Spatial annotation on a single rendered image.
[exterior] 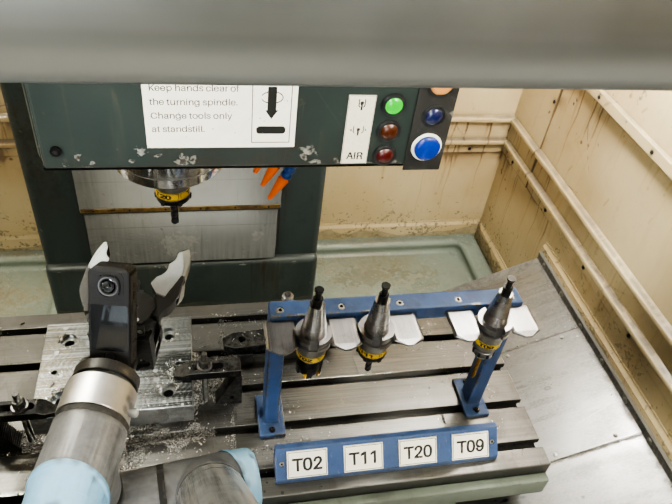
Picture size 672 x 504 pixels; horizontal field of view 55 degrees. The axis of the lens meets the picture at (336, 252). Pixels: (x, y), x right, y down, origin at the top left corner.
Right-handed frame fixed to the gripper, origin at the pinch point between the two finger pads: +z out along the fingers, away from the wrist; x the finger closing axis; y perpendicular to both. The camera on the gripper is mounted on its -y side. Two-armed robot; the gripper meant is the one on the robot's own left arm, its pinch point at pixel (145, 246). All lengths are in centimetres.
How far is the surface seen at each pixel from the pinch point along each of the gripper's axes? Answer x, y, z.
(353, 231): 38, 87, 104
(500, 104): 77, 38, 114
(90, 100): -1.9, -24.0, -4.7
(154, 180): -0.3, -4.5, 8.1
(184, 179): 3.5, -4.5, 8.9
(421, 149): 32.4, -18.4, 1.0
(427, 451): 48, 54, 5
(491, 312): 54, 23, 15
